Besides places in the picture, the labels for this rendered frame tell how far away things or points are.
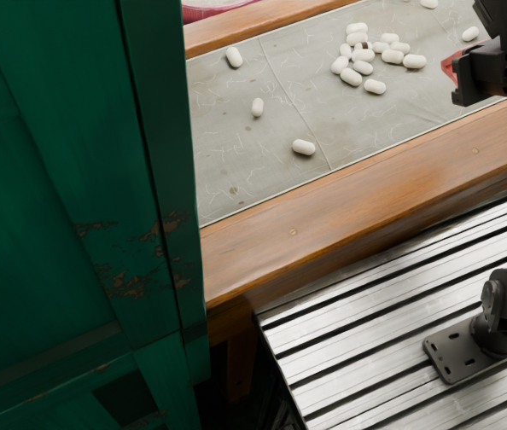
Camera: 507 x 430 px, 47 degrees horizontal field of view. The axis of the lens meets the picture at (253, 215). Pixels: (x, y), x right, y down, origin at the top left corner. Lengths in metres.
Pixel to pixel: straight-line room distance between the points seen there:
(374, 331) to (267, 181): 0.27
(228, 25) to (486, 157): 0.47
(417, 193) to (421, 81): 0.24
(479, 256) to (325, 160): 0.28
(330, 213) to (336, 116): 0.20
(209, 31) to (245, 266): 0.44
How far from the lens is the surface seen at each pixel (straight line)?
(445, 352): 0.88
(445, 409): 0.87
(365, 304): 0.88
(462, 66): 0.80
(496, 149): 0.96
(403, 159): 0.90
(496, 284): 0.80
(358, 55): 1.03
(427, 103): 1.02
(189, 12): 1.10
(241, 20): 1.05
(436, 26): 1.15
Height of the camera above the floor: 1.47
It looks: 60 degrees down
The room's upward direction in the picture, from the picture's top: 5 degrees clockwise
